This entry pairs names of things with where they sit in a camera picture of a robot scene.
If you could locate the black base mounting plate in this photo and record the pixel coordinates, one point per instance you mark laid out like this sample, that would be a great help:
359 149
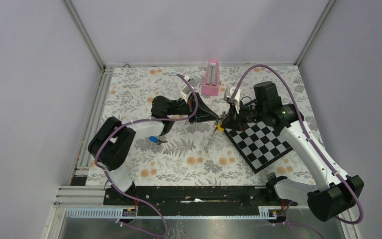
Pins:
199 201

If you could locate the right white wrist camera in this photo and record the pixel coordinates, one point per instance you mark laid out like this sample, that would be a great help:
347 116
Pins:
232 95

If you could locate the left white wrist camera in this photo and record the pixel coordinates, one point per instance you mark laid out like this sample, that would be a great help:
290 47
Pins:
186 91

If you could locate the floral patterned table mat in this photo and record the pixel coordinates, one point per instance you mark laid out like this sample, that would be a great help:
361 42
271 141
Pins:
182 161

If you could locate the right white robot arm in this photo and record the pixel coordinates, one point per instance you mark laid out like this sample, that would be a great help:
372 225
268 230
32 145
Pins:
335 191

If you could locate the blue tagged key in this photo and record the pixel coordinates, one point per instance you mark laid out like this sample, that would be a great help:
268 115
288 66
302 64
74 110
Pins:
157 140

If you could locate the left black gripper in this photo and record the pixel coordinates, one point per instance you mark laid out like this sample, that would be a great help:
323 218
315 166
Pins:
195 107

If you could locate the black white chessboard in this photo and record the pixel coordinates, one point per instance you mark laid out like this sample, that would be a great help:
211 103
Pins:
259 145

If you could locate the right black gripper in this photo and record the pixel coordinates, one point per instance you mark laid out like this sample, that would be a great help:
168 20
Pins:
234 121

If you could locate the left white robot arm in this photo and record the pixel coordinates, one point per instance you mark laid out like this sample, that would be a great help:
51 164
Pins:
111 144

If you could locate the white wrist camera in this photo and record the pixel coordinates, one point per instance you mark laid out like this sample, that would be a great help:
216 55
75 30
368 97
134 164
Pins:
186 91
232 95

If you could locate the pink metronome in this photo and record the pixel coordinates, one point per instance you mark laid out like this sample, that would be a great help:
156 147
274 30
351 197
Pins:
210 86

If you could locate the yellow tagged key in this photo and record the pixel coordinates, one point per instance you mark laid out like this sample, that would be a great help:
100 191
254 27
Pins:
219 127

